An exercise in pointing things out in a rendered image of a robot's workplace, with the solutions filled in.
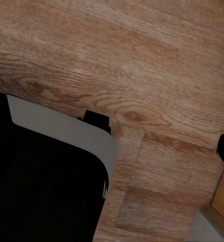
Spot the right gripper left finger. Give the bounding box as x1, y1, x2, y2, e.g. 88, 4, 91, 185
0, 134, 17, 180

